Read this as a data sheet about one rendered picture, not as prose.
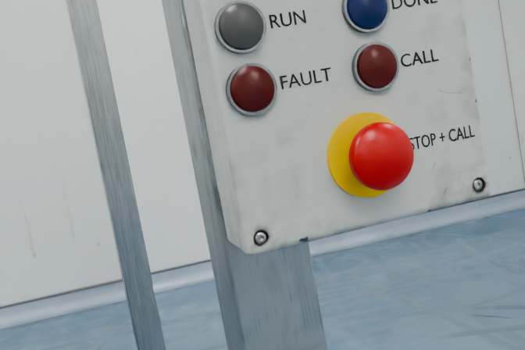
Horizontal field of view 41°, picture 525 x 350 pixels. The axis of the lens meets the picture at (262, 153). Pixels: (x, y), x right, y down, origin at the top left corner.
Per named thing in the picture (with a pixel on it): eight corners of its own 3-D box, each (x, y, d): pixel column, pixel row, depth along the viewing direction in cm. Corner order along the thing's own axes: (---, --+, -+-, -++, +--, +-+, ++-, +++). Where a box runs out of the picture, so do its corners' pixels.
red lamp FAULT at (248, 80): (281, 108, 41) (273, 60, 41) (236, 116, 40) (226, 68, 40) (276, 108, 42) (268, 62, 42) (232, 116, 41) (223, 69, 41)
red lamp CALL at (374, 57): (403, 84, 43) (396, 39, 43) (362, 92, 42) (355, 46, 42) (397, 85, 44) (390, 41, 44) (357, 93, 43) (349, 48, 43)
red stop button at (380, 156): (424, 183, 41) (413, 116, 41) (362, 198, 40) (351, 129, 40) (388, 178, 46) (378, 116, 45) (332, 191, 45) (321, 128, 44)
